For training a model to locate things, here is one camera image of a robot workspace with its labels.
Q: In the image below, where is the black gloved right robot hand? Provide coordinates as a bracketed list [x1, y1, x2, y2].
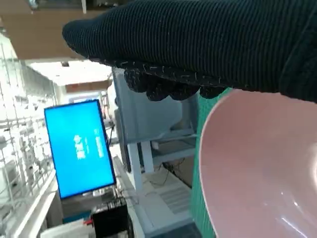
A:
[61, 0, 317, 104]

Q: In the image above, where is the pink bowl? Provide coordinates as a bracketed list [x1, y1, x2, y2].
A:
[198, 89, 317, 238]

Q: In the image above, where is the grey metal cabinet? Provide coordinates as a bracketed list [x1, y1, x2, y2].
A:
[111, 67, 200, 199]

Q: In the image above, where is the green cutting mat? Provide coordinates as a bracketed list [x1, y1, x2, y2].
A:
[190, 95, 223, 238]

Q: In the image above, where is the monitor with blue screen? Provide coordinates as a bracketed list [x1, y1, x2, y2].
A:
[44, 99, 117, 200]

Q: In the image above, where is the black electronic box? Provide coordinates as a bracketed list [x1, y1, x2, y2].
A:
[91, 198, 131, 238]

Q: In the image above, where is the white wire shelving rack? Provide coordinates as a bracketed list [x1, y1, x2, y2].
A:
[0, 32, 59, 199]

